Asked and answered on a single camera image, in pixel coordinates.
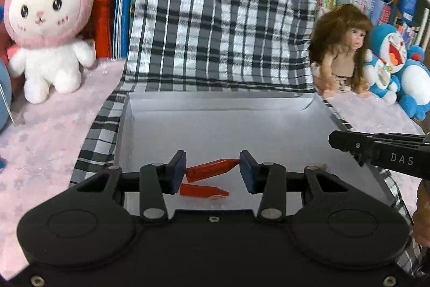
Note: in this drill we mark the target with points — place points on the brown haired baby doll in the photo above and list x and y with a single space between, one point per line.
339 48

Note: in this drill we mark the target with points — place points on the black white plaid cloth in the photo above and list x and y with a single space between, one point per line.
218 21

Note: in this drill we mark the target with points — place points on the blue robot cat plush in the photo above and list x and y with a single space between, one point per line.
416 85
386 68

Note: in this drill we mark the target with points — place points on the white cardboard box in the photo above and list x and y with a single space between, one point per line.
218 129

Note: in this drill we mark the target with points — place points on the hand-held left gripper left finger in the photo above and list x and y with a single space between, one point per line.
178 172

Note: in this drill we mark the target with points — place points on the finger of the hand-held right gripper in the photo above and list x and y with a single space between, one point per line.
346 140

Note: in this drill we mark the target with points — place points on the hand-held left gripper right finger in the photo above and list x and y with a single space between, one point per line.
247 176

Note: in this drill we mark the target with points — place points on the pink white bunny plush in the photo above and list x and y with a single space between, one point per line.
50 21

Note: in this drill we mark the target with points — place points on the red container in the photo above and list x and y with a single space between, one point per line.
102 24

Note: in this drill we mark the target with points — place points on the person's right hand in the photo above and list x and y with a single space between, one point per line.
423 213

